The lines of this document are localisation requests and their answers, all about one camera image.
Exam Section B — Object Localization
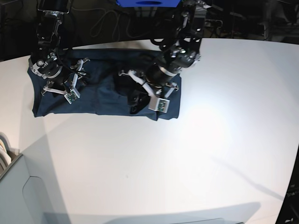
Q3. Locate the blue box on stand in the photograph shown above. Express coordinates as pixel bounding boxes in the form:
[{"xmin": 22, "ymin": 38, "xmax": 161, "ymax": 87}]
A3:
[{"xmin": 116, "ymin": 0, "xmax": 181, "ymax": 7}]

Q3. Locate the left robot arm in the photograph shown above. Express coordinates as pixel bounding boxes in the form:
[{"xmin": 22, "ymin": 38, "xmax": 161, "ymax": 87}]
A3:
[{"xmin": 118, "ymin": 0, "xmax": 211, "ymax": 114}]

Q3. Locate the grey cable on floor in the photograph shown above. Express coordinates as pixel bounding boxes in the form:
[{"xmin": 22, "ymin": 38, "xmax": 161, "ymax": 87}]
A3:
[{"xmin": 90, "ymin": 0, "xmax": 162, "ymax": 39}]

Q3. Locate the grey bin at left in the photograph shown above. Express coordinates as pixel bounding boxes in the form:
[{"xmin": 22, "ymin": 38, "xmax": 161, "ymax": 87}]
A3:
[{"xmin": 0, "ymin": 132, "xmax": 71, "ymax": 224}]

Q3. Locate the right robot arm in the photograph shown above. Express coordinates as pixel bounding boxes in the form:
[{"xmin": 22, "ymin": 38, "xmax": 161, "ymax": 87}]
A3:
[{"xmin": 29, "ymin": 0, "xmax": 90, "ymax": 104}]

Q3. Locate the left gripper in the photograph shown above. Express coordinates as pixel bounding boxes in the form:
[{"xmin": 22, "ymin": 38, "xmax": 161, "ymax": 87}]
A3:
[{"xmin": 118, "ymin": 66, "xmax": 179, "ymax": 115}]

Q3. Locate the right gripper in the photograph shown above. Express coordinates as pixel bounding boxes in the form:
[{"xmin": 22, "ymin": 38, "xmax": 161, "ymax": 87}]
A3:
[{"xmin": 41, "ymin": 57, "xmax": 90, "ymax": 105}]

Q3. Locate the dark blue T-shirt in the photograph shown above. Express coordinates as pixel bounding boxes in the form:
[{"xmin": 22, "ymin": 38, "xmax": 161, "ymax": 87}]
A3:
[{"xmin": 28, "ymin": 49, "xmax": 181, "ymax": 121}]

